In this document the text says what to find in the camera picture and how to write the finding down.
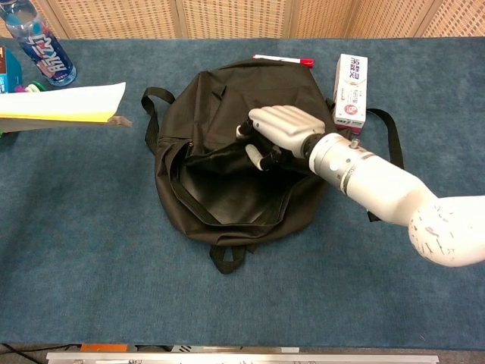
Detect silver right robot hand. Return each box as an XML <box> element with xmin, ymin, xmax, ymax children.
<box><xmin>235</xmin><ymin>105</ymin><xmax>327</xmax><ymax>171</ymax></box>

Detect white and yellow book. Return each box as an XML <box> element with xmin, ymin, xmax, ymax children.
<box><xmin>0</xmin><ymin>81</ymin><xmax>127</xmax><ymax>133</ymax></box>

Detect black fabric backpack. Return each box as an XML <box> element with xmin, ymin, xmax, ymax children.
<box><xmin>140</xmin><ymin>58</ymin><xmax>405</xmax><ymax>276</ymax></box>

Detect white marker with red cap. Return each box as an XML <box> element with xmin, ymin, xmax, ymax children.
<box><xmin>252</xmin><ymin>54</ymin><xmax>315</xmax><ymax>70</ymax></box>

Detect white toothpaste box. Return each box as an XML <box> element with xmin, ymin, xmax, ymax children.
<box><xmin>331</xmin><ymin>53</ymin><xmax>369</xmax><ymax>136</ymax></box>

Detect pink green feather shuttlecock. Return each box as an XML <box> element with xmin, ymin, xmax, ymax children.
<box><xmin>14</xmin><ymin>80</ymin><xmax>49</xmax><ymax>94</ymax></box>

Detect woven rattan folding screen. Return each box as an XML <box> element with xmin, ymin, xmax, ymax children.
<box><xmin>0</xmin><ymin>0</ymin><xmax>485</xmax><ymax>40</ymax></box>

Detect teal cardboard box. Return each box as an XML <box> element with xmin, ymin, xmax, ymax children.
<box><xmin>0</xmin><ymin>45</ymin><xmax>23</xmax><ymax>94</ymax></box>

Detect orange panel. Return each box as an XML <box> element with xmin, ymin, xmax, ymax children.
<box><xmin>80</xmin><ymin>344</ymin><xmax>129</xmax><ymax>353</ymax></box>

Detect aluminium profile rail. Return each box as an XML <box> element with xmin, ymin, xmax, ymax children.
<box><xmin>45</xmin><ymin>351</ymin><xmax>440</xmax><ymax>364</ymax></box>

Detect black floor cable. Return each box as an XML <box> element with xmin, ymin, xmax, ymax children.
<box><xmin>0</xmin><ymin>343</ymin><xmax>81</xmax><ymax>364</ymax></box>

